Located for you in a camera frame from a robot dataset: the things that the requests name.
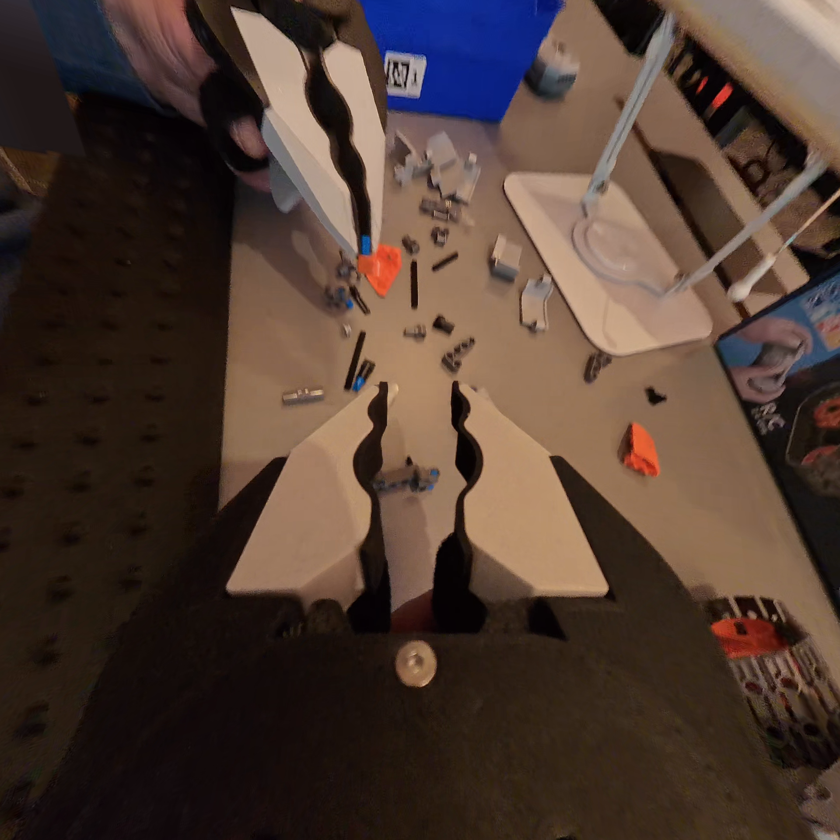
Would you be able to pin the black stubby connector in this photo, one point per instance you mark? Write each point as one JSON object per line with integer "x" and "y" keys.
{"x": 444, "y": 323}

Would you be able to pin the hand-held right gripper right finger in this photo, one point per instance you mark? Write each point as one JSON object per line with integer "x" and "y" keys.
{"x": 532, "y": 525}

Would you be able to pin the light grey bracket piece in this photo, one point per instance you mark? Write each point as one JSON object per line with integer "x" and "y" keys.
{"x": 505, "y": 257}
{"x": 536, "y": 302}

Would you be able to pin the grey axle connector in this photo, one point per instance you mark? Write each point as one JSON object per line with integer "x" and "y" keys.
{"x": 436, "y": 209}

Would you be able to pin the medium black axle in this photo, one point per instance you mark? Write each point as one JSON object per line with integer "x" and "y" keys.
{"x": 355, "y": 357}

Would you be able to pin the short black axle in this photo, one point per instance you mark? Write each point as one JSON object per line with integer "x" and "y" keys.
{"x": 445, "y": 261}

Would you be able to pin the small black clip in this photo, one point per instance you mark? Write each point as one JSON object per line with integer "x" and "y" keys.
{"x": 656, "y": 395}

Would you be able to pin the orange triangular panel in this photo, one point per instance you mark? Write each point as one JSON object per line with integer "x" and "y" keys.
{"x": 639, "y": 449}
{"x": 381, "y": 272}

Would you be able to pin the black connector with blue pin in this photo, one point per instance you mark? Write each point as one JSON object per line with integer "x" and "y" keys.
{"x": 364, "y": 377}

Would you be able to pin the long black axle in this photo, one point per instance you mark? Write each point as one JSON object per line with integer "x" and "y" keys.
{"x": 414, "y": 285}

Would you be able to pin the grey elbow connector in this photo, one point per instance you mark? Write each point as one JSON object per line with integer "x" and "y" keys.
{"x": 415, "y": 334}

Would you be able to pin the person's left hand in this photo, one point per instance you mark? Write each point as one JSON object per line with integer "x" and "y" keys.
{"x": 158, "y": 53}

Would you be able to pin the person's left forearm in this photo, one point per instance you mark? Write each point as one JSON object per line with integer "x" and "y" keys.
{"x": 79, "y": 46}

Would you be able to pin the dark grey short beam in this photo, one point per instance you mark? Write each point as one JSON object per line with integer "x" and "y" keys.
{"x": 597, "y": 366}

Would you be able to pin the black pin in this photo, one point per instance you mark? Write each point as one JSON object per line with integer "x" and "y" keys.
{"x": 358, "y": 299}

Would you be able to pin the white book stand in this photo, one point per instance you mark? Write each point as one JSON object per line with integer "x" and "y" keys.
{"x": 551, "y": 223}

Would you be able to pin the blue plastic bin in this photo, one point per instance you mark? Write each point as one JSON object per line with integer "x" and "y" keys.
{"x": 460, "y": 53}

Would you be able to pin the small dark grey connector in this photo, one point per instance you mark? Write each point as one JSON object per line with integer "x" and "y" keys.
{"x": 411, "y": 244}
{"x": 440, "y": 236}

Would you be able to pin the dark grey bent beam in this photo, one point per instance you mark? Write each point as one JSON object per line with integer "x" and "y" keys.
{"x": 460, "y": 355}

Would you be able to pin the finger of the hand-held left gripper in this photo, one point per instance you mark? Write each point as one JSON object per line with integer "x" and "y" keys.
{"x": 295, "y": 118}
{"x": 365, "y": 131}

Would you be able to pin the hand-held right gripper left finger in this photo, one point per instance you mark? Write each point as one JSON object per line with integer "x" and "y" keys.
{"x": 302, "y": 525}

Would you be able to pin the grey tube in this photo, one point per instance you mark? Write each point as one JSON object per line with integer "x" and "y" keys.
{"x": 302, "y": 395}

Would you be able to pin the small grey blue device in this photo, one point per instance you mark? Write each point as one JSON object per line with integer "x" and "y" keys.
{"x": 554, "y": 68}

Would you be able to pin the robot kit box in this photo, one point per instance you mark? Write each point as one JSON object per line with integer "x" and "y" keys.
{"x": 801, "y": 433}

